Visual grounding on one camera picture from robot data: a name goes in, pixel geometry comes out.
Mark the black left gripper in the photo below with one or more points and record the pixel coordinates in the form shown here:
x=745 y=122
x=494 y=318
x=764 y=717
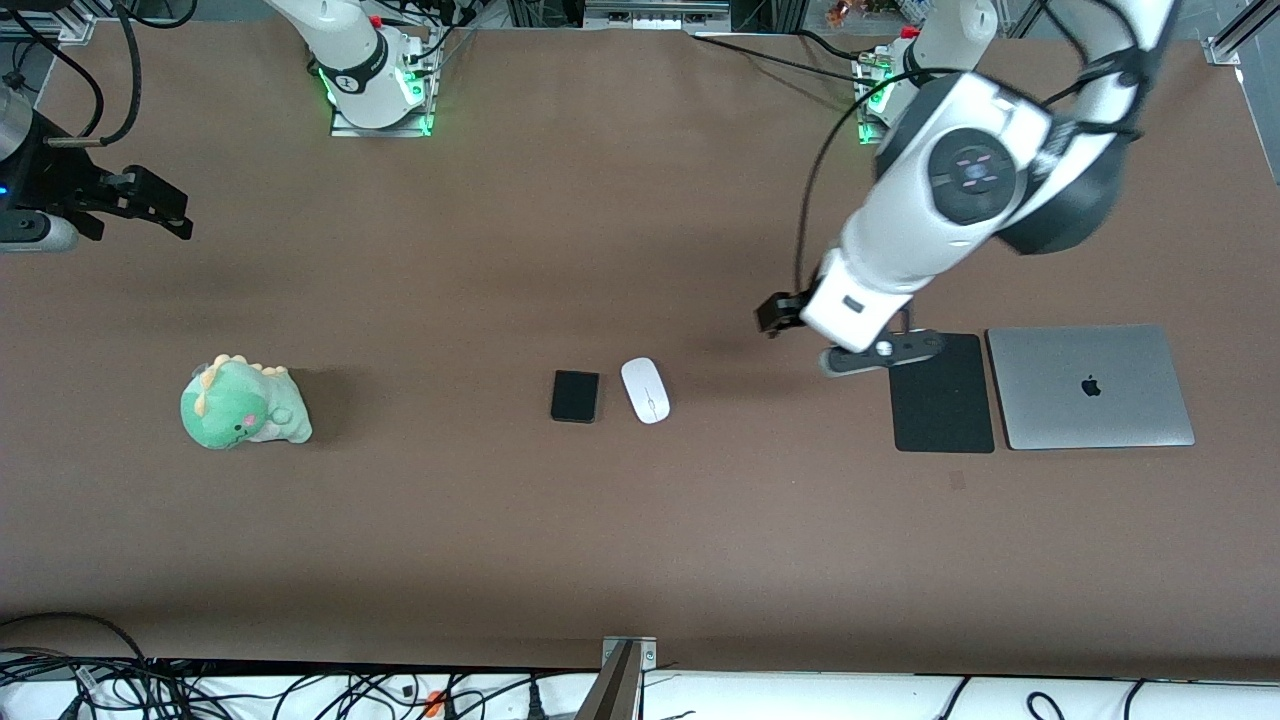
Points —
x=776 y=313

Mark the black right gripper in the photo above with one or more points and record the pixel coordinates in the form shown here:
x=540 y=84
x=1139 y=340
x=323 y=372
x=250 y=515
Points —
x=62 y=184

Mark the white computer mouse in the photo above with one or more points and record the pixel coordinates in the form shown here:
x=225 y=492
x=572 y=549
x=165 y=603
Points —
x=646 y=391

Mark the black smartphone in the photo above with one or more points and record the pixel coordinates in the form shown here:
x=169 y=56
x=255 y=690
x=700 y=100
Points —
x=575 y=397

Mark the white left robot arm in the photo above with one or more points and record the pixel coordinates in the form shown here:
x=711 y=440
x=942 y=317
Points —
x=900 y=250

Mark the black mouse pad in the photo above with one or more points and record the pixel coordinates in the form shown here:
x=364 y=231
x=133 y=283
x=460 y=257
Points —
x=940 y=410

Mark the green dinosaur plush toy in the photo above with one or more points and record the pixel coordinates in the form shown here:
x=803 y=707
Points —
x=235 y=405

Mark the silver closed laptop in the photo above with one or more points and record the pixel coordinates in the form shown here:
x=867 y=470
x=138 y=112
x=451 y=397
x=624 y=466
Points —
x=1090 y=385

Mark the silver metal box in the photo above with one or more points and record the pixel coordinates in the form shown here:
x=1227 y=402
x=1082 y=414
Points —
x=655 y=12

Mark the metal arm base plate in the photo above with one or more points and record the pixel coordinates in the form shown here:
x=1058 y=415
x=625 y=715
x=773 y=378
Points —
x=400 y=131
x=868 y=136

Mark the aluminium frame profile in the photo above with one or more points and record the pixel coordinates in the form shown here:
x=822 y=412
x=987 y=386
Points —
x=60 y=25
x=1225 y=45

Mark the aluminium table edge bracket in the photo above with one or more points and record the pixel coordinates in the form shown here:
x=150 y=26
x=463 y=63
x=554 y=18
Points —
x=620 y=690

